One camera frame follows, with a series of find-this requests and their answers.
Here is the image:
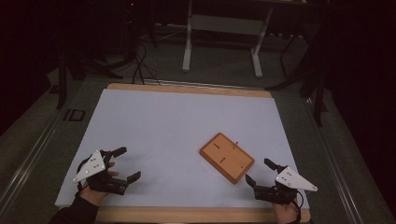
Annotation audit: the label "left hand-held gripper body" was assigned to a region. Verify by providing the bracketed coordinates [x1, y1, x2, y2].
[72, 149, 129, 196]

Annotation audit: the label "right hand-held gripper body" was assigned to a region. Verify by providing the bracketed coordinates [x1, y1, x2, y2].
[253, 166, 318, 205]

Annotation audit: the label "wooden picture frame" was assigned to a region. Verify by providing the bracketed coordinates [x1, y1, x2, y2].
[199, 132, 256, 185]

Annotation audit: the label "person's left hand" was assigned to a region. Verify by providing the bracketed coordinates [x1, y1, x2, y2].
[78, 161, 120, 207]

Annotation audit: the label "person's right hand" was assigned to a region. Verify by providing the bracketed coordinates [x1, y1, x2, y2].
[272, 200, 301, 224]

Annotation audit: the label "black floor plate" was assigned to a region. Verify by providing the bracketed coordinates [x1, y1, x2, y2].
[63, 108, 87, 122]

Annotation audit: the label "black stand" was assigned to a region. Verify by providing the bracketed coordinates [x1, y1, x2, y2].
[55, 46, 125, 110]
[265, 18, 332, 128]

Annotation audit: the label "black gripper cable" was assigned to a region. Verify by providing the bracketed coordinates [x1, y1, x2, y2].
[291, 189, 305, 224]

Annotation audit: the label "metal floor rail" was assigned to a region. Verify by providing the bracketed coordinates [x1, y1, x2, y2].
[302, 96, 364, 224]
[0, 105, 69, 214]

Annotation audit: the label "black floor cables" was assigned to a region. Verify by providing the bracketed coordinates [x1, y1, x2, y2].
[132, 39, 162, 87]

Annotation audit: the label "white metal desk frame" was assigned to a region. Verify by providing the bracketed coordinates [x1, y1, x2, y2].
[181, 0, 276, 79]

